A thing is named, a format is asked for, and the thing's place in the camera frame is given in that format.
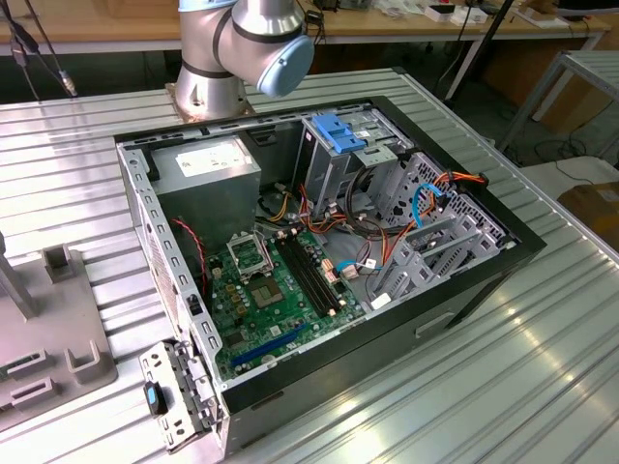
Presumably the green RAM stick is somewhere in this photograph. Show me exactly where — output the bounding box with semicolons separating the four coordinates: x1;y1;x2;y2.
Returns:
0;356;35;383

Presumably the red yellow power wire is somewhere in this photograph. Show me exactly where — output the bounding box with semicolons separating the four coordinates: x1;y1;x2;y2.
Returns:
376;169;489;272

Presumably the red black twisted fan wire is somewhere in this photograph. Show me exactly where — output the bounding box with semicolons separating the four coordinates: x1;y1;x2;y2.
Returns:
171;217;210;297

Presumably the silver power supply unit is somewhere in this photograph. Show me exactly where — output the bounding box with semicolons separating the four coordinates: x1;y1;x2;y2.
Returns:
149;134;262;243

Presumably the silver disk bay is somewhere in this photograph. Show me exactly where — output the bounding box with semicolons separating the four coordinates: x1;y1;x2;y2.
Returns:
369;149;516;313

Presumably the silver drive cage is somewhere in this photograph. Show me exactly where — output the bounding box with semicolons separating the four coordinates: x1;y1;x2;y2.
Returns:
292;108;417;218

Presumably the blue plastic drive latch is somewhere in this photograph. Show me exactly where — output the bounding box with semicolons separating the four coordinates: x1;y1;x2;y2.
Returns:
311;113;371;154

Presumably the black RAM slot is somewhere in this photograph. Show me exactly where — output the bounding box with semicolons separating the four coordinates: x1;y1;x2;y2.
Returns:
279;237;323;318
299;233;342;310
292;235;336;313
285;236;329;315

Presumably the green motherboard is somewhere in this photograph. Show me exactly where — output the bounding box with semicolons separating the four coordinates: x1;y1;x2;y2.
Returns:
205;226;368;383

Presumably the white box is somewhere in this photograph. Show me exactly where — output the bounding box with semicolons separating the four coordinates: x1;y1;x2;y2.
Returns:
425;3;457;23
452;8;489;26

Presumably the yellow black wire bundle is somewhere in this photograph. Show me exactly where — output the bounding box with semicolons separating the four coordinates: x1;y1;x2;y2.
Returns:
258;183;313;224

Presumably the blue expansion slot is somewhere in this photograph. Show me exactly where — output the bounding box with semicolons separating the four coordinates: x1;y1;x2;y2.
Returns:
229;323;309;369

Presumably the red orange wire bundle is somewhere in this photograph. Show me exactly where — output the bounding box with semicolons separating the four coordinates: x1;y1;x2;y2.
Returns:
289;181;388;252

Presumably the long wooden desk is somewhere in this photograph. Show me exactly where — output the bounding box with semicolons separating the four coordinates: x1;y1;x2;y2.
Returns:
0;0;613;57

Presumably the CPU socket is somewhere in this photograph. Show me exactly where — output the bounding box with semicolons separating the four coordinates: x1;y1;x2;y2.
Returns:
225;231;272;285

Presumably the black hanging cable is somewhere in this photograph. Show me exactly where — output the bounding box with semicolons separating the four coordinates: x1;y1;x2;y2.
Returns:
21;0;79;100
0;0;43;101

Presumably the square motherboard chip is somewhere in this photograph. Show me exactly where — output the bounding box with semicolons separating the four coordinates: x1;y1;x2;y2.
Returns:
248;283;279;311

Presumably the black open PC case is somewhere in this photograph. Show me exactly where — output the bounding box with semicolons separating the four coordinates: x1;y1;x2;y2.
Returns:
113;94;550;458

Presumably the thick black cable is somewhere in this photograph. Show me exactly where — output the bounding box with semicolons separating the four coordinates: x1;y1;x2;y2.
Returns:
345;161;402;238

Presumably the black tripod pole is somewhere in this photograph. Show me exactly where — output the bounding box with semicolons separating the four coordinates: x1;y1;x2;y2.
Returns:
447;0;516;102

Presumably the silver expansion card bracket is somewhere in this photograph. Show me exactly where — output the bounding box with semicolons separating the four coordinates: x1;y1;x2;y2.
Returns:
138;337;224;454

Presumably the blue black bracket latch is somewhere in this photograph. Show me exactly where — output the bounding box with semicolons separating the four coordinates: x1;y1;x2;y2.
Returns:
143;380;169;417

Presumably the blue data wire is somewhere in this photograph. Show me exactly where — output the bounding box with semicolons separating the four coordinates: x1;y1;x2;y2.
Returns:
335;182;450;282

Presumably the grey parts rack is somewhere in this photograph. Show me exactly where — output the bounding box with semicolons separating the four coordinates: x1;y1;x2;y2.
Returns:
0;231;120;426

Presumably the brown cardboard box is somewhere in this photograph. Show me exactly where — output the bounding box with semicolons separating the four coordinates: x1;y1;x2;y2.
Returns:
483;45;615;137
555;181;619;252

